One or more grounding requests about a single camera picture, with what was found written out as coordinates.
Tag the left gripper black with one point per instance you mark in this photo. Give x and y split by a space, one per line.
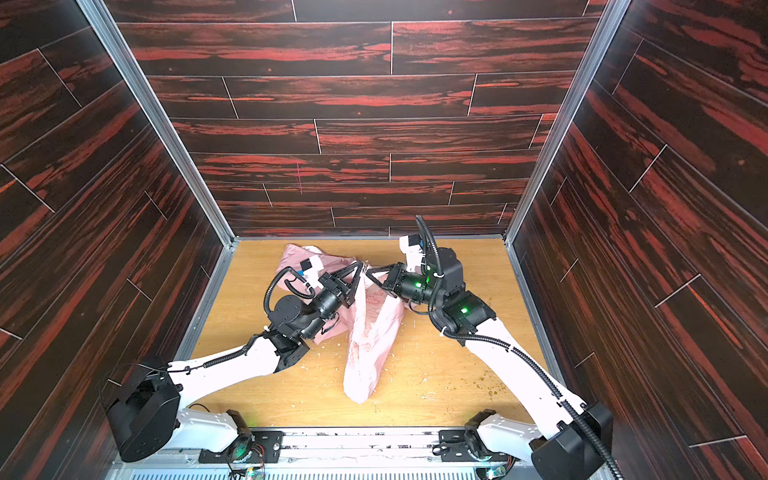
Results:
345 288

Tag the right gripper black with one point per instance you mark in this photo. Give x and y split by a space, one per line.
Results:
389 282

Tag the pink zip jacket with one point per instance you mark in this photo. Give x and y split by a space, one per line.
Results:
371 323

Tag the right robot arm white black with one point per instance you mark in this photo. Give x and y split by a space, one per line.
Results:
566 438

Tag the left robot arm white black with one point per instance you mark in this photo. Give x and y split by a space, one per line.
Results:
151 410

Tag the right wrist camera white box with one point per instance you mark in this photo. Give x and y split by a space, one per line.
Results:
411 246

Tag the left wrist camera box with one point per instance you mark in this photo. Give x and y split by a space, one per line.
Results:
311 269

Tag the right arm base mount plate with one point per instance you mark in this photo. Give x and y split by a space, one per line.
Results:
453 446

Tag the aluminium front rail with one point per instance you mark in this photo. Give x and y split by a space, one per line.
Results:
334 453

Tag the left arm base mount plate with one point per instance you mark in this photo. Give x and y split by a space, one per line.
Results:
262 446

